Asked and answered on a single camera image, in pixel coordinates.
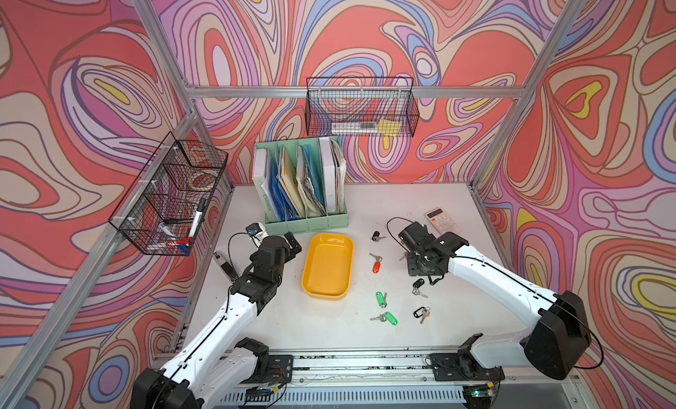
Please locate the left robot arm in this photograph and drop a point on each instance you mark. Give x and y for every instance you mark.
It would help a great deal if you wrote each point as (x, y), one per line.
(216, 361)

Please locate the pink calculator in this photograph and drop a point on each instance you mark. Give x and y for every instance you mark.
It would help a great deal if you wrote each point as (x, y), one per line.
(442, 221)

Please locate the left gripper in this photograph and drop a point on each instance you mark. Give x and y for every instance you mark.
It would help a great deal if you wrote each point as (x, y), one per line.
(289, 252)

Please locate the key with red window tag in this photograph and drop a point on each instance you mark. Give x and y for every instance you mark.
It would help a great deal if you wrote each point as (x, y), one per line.
(377, 263)

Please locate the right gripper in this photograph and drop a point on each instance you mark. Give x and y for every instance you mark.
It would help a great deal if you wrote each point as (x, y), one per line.
(413, 269)

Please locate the green file organizer rack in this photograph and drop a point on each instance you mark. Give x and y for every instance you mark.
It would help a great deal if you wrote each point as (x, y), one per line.
(301, 185)

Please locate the aluminium frame post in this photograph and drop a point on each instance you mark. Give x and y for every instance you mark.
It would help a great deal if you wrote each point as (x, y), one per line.
(561, 29)
(192, 122)

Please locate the aluminium frame post left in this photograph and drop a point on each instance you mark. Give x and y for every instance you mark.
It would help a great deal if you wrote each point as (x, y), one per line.
(192, 122)

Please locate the key with green square-ish tag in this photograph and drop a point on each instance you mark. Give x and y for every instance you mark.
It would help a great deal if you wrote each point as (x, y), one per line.
(386, 317)

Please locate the black marker pen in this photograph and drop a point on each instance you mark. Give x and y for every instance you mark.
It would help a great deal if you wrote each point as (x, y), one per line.
(197, 219)

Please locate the black wire basket back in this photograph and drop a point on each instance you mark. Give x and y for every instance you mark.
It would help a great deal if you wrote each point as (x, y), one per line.
(353, 106)

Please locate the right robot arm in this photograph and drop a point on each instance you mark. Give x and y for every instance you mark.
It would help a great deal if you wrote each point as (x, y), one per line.
(556, 333)

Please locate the yellow sticky notes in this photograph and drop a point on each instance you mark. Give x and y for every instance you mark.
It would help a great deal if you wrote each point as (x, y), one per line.
(389, 128)

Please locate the black wire basket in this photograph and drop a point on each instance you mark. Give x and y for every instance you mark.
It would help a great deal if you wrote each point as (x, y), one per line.
(353, 106)
(156, 214)

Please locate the key with black tag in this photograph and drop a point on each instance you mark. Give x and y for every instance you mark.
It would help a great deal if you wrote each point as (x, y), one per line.
(421, 314)
(416, 288)
(377, 237)

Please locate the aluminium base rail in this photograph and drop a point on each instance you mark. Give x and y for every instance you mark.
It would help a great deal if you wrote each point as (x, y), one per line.
(403, 377)

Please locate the key with long green tag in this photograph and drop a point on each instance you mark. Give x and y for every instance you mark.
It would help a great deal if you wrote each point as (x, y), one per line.
(381, 299)

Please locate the yellow plastic storage tray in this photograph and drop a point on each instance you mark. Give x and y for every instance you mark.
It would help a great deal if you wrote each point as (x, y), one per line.
(328, 269)

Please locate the aluminium frame post right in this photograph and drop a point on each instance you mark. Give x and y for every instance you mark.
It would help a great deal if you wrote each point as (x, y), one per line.
(561, 29)

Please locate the black wire basket left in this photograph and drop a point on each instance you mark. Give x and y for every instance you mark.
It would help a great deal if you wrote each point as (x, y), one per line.
(156, 214)

